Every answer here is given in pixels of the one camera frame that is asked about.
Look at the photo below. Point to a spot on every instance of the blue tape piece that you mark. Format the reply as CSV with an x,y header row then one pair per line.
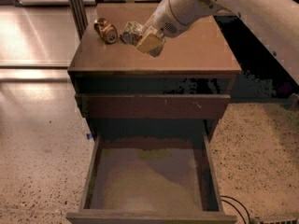
x,y
89,136

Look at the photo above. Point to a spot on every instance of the brown wooden drawer cabinet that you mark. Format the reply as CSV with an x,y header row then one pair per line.
x,y
197,62

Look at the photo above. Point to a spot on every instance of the crushed 7up can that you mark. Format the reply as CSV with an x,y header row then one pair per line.
x,y
132,33

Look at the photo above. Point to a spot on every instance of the grey power strip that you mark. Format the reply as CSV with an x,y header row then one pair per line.
x,y
275,220

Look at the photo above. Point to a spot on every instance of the brown soda can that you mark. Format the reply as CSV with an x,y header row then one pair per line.
x,y
106,30

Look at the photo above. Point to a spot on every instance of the closed top drawer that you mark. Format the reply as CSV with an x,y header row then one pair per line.
x,y
152,106

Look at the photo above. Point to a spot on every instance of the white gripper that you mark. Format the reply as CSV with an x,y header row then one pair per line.
x,y
163,20

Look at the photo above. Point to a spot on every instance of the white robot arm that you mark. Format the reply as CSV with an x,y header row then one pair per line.
x,y
274,22

